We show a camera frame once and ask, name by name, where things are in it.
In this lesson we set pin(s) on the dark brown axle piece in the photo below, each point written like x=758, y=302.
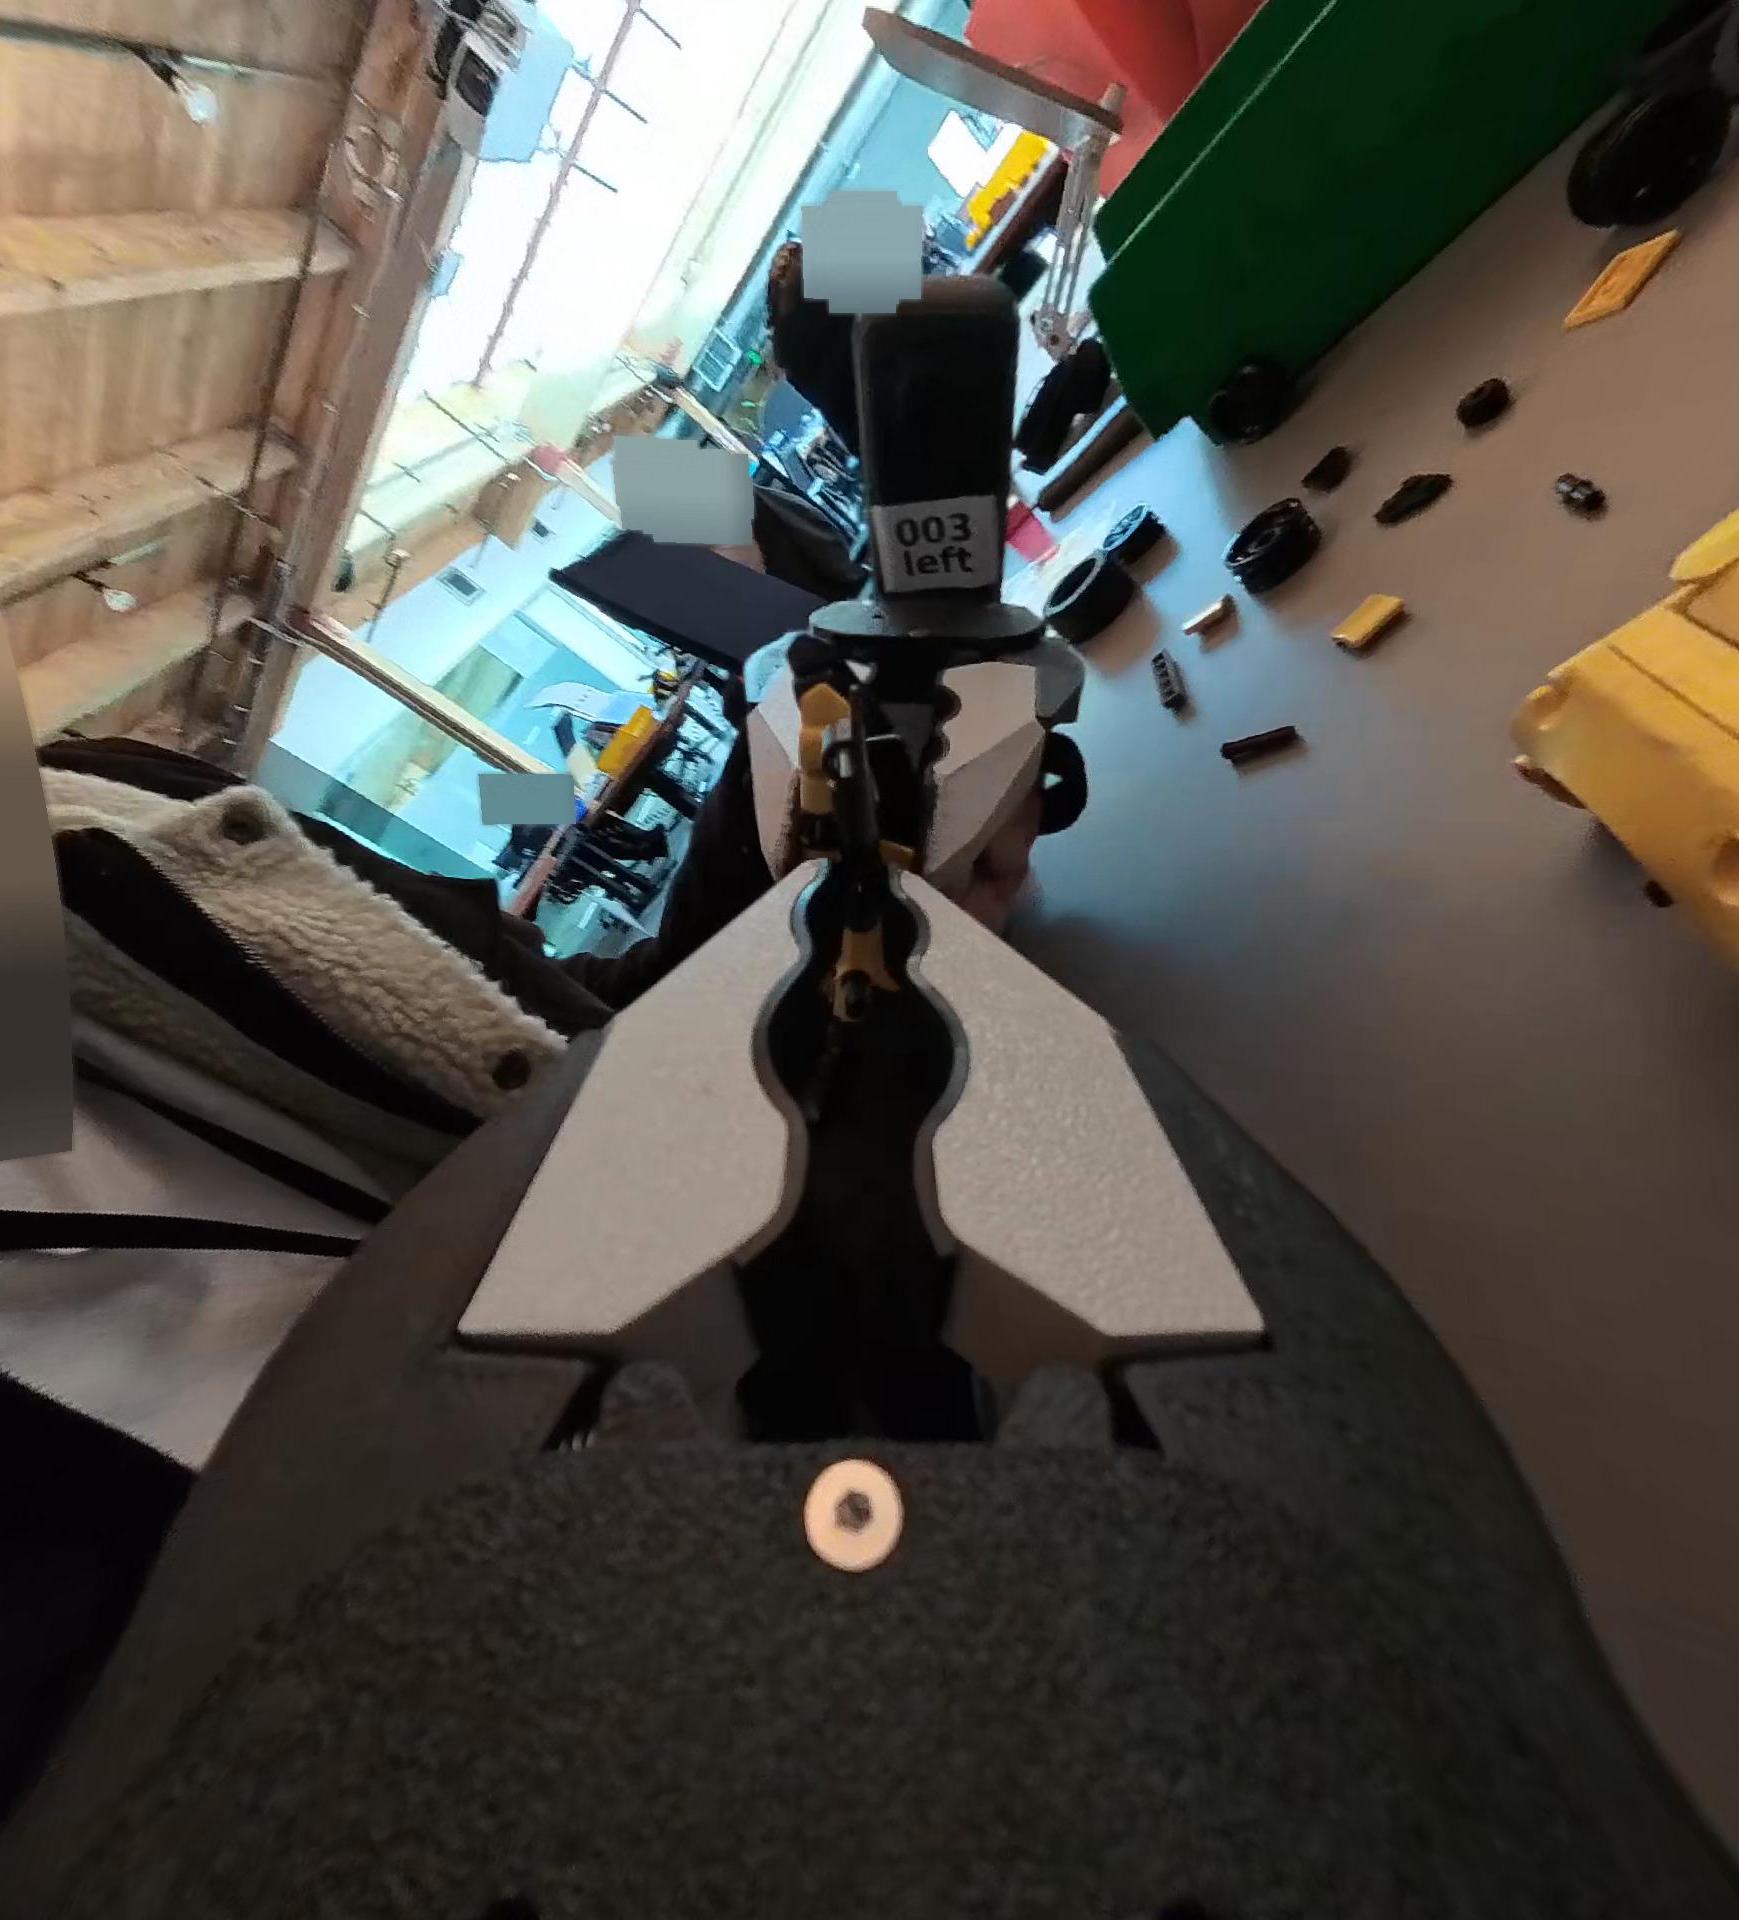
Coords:
x=1259, y=744

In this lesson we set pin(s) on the yellow toy brick car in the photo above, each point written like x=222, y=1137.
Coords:
x=1709, y=720

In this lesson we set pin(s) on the yellow black brick side assembly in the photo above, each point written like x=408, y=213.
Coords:
x=862, y=961

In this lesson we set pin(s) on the small tan brick piece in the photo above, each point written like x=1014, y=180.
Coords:
x=1209, y=617

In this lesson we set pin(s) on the small pink block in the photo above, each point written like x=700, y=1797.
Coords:
x=1030, y=534

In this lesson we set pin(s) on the person's left forearm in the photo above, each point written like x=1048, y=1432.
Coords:
x=711, y=885

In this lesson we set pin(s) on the wooden document stand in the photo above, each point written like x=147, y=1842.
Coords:
x=988, y=83

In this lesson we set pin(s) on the red plastic carry case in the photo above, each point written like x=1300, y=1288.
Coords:
x=1078, y=74

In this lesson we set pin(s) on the green plastic bin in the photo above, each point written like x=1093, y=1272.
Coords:
x=1335, y=181

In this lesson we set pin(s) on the person's left hand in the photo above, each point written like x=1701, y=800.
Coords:
x=1005, y=878

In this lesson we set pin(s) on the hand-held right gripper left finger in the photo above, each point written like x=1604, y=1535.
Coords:
x=630, y=1201

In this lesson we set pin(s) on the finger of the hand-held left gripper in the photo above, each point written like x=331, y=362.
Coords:
x=996, y=750
x=775, y=766

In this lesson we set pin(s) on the black toy wheel rim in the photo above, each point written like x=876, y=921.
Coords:
x=1275, y=546

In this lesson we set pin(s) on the black office chair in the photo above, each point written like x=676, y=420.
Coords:
x=674, y=593

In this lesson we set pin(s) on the yellow rectangular brick plate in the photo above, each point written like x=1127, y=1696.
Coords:
x=1369, y=625

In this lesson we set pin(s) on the small black brick piece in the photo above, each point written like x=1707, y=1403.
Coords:
x=1483, y=401
x=1327, y=467

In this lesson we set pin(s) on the small yellow brick piece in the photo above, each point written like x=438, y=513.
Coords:
x=1622, y=279

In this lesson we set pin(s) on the grey desk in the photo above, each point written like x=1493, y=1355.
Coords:
x=1410, y=974

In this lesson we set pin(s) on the black connector pin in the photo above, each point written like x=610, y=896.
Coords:
x=1579, y=493

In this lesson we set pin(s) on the small black toothed piece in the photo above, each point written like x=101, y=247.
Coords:
x=1168, y=682

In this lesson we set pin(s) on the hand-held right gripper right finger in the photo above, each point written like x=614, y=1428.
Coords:
x=1095, y=1201

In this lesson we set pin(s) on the small black toy wheel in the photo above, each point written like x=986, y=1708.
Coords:
x=1136, y=535

